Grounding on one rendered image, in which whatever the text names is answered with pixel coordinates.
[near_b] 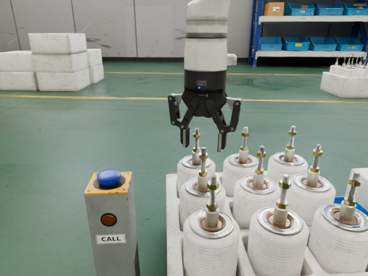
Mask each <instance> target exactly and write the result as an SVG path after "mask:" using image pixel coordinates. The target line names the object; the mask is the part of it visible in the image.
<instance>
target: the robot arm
mask: <svg viewBox="0 0 368 276"><path fill-rule="evenodd" d="M230 4H231V0H192V1H190V2H189V3H188V4H187V8H186V42H185V52H184V92H183V94H176V93H173V94H171V95H169V96H168V104H169V113H170V121H171V124H172V125H175V126H177V127H179V128H180V142H181V144H183V147H185V148H187V147H188V146H189V127H188V125H189V123H190V121H191V120H192V118H193V116H195V117H202V116H203V117H206V118H211V117H212V119H213V121H214V123H215V124H216V126H217V128H218V130H219V134H218V145H217V151H218V152H222V150H223V149H224V148H225V146H226V144H227V133H228V132H234V131H235V130H236V128H237V126H238V121H239V116H240V110H241V107H242V102H243V100H242V98H240V97H238V98H237V99H235V98H231V97H228V96H227V94H226V72H227V66H233V65H236V64H237V56H236V55H235V54H228V53H227V39H226V38H227V26H228V12H229V7H230ZM181 100H183V102H184V103H185V105H186V106H187V108H188V110H187V111H186V113H185V115H184V117H183V119H180V109H179V104H180V103H181ZM226 103H227V104H229V109H230V110H232V116H231V122H230V124H227V123H226V121H225V119H224V115H223V113H222V111H221V108H222V107H223V106H224V105H225V104H226Z"/></svg>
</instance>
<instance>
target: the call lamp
mask: <svg viewBox="0 0 368 276"><path fill-rule="evenodd" d="M115 221H116V219H115V218H114V216H112V215H105V216H103V218H102V222H103V224H105V225H107V226H111V225H113V224H114V223H115Z"/></svg>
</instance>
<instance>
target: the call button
mask: <svg viewBox="0 0 368 276"><path fill-rule="evenodd" d="M96 177H97V181H98V182H99V183H100V184H101V185H103V186H113V185H115V184H117V183H118V182H119V180H120V179H121V172H120V171H119V170H116V169H106V170H103V171H101V172H99V173H98V174H97V176H96Z"/></svg>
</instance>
